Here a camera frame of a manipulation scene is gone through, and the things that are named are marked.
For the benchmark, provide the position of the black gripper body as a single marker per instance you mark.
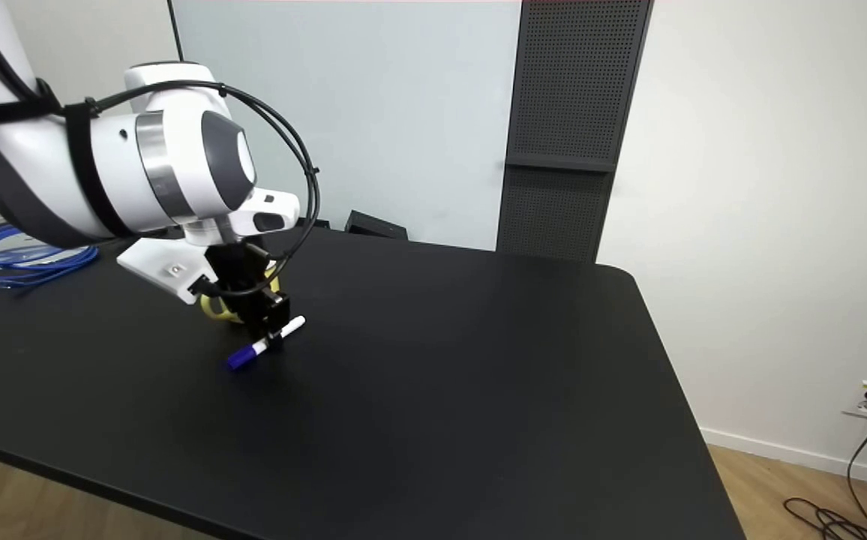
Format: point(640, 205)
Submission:
point(239, 267)

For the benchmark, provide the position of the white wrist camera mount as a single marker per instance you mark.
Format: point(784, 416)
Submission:
point(167, 261)

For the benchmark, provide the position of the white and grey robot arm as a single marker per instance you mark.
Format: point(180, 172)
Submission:
point(43, 169)

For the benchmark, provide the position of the black perforated pillar panel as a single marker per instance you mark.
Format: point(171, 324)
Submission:
point(569, 122)

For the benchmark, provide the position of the white marker with blue cap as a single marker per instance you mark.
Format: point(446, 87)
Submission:
point(252, 353)

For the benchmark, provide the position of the small black box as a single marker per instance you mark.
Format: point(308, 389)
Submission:
point(375, 226)

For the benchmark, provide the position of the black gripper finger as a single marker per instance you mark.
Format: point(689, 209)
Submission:
point(255, 313)
point(281, 304)

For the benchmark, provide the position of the white whiteboard panel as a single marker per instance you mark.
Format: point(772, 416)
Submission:
point(353, 108)

